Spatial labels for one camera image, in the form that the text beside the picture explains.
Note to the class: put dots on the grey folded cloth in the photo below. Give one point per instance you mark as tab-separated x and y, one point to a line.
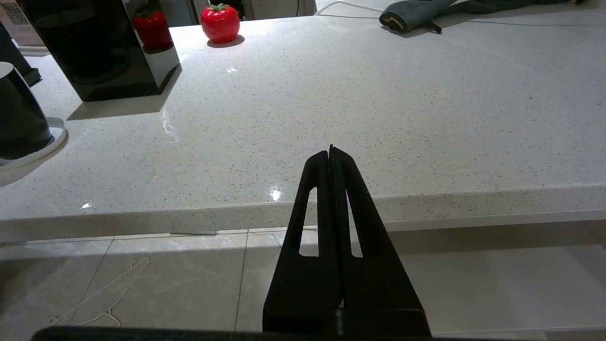
416	12

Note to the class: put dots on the white round coaster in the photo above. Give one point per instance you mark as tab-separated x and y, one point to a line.
57	135

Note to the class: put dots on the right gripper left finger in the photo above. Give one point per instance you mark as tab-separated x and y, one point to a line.
293	293

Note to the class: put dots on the dark mug white inside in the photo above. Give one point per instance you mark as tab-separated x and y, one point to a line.
19	118

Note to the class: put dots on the black tissue box white lid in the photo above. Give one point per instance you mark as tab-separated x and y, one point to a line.
94	52

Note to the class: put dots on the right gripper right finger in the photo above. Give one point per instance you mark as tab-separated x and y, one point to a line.
378	293

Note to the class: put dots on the brown QR code sign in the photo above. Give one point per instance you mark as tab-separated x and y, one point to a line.
28	50

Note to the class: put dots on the red tomato shaped ornament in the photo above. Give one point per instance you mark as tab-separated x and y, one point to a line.
219	22

